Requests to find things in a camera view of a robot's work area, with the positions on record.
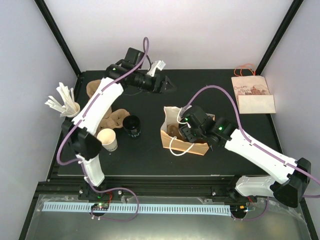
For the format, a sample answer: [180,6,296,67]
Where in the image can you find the white paper coffee cup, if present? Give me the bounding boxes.
[97,128,118,152]

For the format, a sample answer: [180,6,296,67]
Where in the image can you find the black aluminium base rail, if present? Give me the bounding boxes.
[37,174,301,203]

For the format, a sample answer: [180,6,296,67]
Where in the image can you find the cup of white wrapped stirrers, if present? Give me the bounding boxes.
[44,82,80,118]

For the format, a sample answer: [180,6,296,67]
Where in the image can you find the black right frame post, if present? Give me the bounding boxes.
[255,0,304,76]

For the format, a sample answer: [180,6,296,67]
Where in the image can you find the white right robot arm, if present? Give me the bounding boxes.
[178,106,311,208]

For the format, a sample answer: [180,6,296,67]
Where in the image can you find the stack of black cup lids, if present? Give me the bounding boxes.
[122,115,141,139]

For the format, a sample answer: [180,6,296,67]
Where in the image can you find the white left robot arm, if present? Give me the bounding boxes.
[56,47,171,200]

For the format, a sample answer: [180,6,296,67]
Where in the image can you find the brown pulp cup carrier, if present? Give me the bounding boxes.
[97,107,130,132]
[166,123,184,141]

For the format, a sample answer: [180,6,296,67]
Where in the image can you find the stack of pulp cup carriers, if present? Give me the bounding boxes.
[86,79,101,98]

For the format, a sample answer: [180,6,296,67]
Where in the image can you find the black frame post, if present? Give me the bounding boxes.
[255,0,304,76]
[34,0,82,77]

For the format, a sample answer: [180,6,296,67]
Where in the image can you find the black left frame post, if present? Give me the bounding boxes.
[34,0,82,77]

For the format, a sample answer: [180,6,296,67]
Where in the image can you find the printed paper bag orange handles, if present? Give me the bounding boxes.
[231,63,276,114]

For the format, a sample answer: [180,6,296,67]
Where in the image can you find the brown paper takeout bag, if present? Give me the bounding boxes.
[160,106,209,157]

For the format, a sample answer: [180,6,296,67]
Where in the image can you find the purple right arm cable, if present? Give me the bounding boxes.
[184,85,320,222]

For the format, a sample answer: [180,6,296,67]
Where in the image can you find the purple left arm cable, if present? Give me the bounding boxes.
[56,36,151,223]

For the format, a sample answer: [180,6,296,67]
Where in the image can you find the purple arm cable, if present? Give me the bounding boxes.
[184,85,320,222]
[56,36,151,223]

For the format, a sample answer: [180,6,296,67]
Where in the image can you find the light blue cable duct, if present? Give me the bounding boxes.
[42,202,231,217]

